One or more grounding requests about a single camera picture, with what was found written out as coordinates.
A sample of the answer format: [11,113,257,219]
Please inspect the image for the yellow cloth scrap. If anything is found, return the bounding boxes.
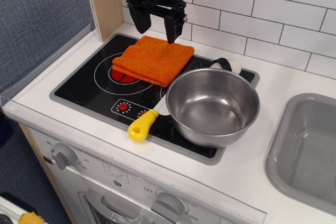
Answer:
[18,212,45,224]

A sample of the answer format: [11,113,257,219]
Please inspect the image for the grey oven knob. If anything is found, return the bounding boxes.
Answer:
[51,143,77,170]
[151,193,185,223]

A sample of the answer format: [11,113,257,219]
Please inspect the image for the white toy oven front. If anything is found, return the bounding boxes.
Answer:
[31,130,266,223]

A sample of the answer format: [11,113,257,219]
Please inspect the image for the stainless steel pot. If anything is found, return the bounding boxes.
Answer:
[166,68,260,148]

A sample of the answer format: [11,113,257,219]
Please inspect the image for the yellow handled spatula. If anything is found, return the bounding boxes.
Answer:
[128,97,170,142]

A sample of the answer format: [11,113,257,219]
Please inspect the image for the white toy with black band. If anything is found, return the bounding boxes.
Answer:
[211,58,242,74]

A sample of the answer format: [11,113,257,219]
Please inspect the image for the orange towel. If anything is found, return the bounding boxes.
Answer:
[112,36,195,88]

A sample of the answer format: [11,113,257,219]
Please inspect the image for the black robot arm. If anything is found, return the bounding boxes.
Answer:
[127,0,187,44]

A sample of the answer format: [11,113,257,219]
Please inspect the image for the grey right oven knob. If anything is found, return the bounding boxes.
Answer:
[151,193,185,223]

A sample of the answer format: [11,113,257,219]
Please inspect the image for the grey left oven knob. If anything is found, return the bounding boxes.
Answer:
[51,143,77,170]

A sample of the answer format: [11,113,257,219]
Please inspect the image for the wooden side post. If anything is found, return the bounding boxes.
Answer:
[89,0,124,42]

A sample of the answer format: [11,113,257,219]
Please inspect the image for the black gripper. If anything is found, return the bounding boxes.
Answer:
[127,0,186,44]

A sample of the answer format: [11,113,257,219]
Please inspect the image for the grey sink basin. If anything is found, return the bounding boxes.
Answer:
[265,93,335,215]

